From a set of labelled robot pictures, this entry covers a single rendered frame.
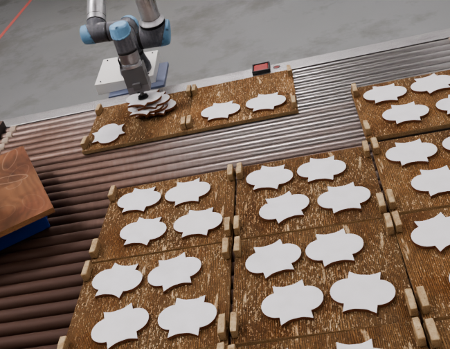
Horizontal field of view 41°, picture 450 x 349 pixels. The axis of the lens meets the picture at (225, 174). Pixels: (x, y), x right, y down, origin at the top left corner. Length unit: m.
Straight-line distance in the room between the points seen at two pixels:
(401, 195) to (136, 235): 0.75
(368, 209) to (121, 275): 0.68
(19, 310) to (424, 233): 1.08
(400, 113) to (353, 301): 0.81
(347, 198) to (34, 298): 0.90
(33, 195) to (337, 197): 0.93
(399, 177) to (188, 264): 0.63
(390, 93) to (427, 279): 0.88
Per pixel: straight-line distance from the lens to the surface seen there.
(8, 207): 1.96
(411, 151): 1.84
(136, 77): 2.33
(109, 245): 1.78
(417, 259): 1.49
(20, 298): 1.79
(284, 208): 1.68
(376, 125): 1.99
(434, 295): 1.41
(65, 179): 2.23
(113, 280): 1.64
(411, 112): 2.03
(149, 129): 2.30
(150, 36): 2.79
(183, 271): 1.58
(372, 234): 1.57
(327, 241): 1.55
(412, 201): 1.66
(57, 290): 1.74
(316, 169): 1.81
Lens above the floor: 1.96
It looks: 33 degrees down
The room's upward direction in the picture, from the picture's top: 16 degrees counter-clockwise
